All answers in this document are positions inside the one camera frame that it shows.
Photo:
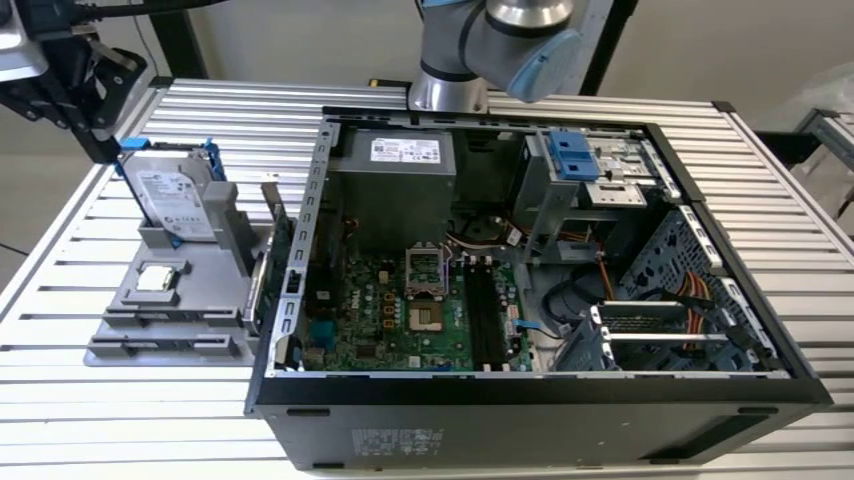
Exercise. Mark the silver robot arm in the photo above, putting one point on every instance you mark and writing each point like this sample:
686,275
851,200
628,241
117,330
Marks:
461,45

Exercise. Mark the silver CPU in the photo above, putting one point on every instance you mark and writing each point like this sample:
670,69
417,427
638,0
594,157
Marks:
157,277

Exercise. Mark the grey power supply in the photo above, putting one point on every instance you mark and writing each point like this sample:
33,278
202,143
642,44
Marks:
394,200

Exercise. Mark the metal disk bay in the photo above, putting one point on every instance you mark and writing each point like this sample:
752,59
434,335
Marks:
641,320

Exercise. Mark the black round fan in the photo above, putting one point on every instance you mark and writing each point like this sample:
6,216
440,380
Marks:
477,227

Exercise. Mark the green motherboard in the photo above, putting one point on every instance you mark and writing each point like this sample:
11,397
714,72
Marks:
361,330

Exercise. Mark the hard disk in blue carrier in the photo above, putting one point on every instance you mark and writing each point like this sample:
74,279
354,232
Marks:
167,195

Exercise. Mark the grey parts rack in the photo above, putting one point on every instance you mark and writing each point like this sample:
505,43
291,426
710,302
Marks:
201,295

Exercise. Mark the green graphics card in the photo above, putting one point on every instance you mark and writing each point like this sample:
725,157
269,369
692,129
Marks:
283,235

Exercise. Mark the black frame post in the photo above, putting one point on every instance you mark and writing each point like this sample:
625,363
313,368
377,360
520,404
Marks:
617,30
179,40

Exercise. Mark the grey metal shelf frame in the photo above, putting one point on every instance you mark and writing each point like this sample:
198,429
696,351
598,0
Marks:
824,122

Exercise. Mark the silver camera with black plug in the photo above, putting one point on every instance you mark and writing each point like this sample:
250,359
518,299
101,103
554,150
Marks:
17,45

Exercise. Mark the thin locking lever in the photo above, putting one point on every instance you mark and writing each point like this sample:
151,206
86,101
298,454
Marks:
445,272

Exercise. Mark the CPU socket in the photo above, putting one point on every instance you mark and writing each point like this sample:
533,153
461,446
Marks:
428,317

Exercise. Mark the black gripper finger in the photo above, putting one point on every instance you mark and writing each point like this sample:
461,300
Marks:
41,107
127,75

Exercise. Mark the black PC case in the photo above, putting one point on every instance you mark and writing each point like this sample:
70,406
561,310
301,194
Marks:
468,435

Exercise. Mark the black RAM slot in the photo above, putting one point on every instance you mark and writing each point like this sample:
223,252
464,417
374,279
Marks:
478,315
496,315

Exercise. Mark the yellow plug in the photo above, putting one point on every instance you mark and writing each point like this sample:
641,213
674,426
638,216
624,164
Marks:
375,82

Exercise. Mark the blue drive latch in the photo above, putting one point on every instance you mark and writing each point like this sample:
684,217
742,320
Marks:
573,155

